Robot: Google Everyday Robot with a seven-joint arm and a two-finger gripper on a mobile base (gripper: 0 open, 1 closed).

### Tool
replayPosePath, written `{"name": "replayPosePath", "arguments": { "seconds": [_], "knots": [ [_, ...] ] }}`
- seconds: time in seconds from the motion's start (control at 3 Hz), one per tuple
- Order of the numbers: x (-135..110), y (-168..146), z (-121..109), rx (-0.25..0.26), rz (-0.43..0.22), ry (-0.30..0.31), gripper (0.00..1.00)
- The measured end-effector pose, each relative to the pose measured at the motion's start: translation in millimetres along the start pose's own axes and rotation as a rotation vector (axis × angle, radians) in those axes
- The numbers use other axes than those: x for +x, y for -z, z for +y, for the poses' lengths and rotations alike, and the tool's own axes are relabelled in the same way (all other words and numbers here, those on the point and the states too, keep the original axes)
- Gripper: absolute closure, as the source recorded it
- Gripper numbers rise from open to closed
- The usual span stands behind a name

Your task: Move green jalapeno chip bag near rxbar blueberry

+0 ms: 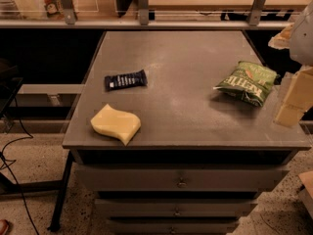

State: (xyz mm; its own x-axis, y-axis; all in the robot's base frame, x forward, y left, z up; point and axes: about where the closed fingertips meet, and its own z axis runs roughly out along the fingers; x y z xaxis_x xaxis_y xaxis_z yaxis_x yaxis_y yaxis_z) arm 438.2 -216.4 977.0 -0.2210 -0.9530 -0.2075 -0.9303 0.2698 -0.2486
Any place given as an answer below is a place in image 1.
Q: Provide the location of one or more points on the grey drawer cabinet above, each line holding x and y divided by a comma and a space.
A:
184, 121

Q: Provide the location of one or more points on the wooden box corner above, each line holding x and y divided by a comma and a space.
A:
306, 192

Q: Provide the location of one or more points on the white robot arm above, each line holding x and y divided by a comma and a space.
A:
301, 42

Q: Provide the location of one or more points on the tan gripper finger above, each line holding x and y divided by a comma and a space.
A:
282, 39
296, 94

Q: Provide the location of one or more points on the yellow wavy sponge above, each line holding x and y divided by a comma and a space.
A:
117, 124

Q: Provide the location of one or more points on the metal shelf rail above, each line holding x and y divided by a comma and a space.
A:
148, 14

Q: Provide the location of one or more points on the dark blue rxbar wrapper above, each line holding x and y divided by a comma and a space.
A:
126, 80

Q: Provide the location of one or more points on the bottom grey drawer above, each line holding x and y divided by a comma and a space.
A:
172, 227

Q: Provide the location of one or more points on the black table leg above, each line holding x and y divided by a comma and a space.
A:
56, 217

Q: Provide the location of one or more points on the middle grey drawer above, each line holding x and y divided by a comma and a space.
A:
175, 207

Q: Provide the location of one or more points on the top grey drawer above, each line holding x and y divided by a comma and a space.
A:
187, 177

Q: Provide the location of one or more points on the green jalapeno chip bag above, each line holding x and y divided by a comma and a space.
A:
249, 82

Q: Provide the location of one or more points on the grey drawer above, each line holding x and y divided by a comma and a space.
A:
172, 227
175, 207
187, 177

